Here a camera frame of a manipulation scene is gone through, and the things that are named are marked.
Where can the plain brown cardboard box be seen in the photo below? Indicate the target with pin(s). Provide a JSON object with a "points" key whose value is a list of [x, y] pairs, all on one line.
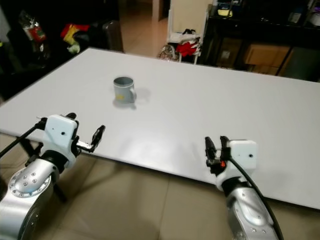
{"points": [[265, 54]]}

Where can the red and yellow bag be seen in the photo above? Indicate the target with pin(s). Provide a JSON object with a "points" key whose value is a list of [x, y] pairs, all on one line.
{"points": [[72, 32]]}

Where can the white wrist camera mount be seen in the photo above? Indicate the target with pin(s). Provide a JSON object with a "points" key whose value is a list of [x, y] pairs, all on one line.
{"points": [[61, 132], [242, 155]]}

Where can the clear plastic bag red label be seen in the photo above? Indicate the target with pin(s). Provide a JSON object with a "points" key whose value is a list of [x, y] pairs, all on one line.
{"points": [[36, 32]]}

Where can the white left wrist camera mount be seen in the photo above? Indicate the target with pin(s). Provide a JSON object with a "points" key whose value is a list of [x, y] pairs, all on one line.
{"points": [[61, 132]]}

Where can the red cloth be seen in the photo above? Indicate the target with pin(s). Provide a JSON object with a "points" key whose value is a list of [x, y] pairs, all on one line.
{"points": [[187, 49]]}

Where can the small yellow item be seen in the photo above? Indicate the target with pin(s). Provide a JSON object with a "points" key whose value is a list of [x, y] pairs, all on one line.
{"points": [[225, 12]]}

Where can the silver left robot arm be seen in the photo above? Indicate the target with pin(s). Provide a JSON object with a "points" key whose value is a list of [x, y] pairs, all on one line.
{"points": [[25, 200]]}

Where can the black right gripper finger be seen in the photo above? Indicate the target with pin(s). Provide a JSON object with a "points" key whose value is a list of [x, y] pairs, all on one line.
{"points": [[210, 149], [224, 143]]}

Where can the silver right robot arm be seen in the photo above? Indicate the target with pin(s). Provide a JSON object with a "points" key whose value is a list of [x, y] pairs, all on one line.
{"points": [[247, 215]]}

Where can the white frame chair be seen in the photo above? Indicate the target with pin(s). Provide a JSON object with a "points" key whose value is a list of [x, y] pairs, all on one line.
{"points": [[187, 17]]}

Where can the black leg of white table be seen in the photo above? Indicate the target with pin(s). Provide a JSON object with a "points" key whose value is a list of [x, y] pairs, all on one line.
{"points": [[25, 144]]}

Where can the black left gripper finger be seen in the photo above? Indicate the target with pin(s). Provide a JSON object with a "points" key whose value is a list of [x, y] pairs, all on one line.
{"points": [[98, 135]]}

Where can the dark brown chair back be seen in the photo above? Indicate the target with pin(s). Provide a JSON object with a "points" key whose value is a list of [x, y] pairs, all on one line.
{"points": [[114, 36]]}

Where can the black shelf unit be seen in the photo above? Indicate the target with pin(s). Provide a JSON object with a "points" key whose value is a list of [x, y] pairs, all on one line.
{"points": [[270, 30]]}

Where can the grey mug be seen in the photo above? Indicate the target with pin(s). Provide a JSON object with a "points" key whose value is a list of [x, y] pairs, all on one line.
{"points": [[123, 91]]}

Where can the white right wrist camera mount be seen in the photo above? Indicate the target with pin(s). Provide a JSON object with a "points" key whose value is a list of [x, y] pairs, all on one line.
{"points": [[242, 155]]}

